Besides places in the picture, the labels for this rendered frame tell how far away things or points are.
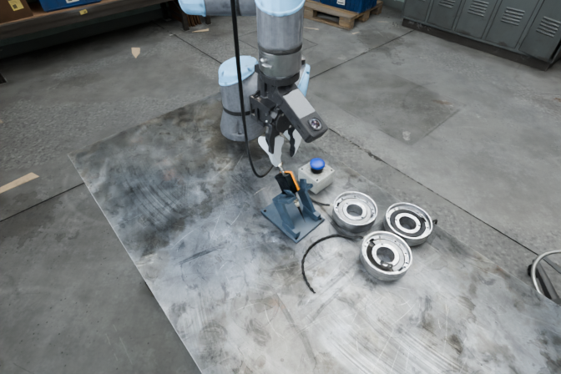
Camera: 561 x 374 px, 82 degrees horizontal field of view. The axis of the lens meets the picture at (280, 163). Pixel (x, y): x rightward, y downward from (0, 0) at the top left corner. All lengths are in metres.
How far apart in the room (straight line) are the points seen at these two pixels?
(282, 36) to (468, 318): 0.63
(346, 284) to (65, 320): 1.35
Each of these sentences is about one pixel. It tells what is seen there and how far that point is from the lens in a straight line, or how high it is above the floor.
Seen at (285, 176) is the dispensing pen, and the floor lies 0.94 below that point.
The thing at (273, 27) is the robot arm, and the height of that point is 1.27.
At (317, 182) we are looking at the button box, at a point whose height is 0.85.
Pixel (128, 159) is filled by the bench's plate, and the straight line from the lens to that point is 1.07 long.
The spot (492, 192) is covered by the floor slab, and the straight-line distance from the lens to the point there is 2.33.
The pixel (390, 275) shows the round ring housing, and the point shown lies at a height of 0.83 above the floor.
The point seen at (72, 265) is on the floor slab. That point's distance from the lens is 1.96.
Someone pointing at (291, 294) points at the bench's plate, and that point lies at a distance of 0.72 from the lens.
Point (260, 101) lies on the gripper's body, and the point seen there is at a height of 1.12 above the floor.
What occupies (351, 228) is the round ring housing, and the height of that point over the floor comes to 0.83.
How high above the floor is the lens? 1.45
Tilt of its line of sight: 43 degrees down
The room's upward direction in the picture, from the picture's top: straight up
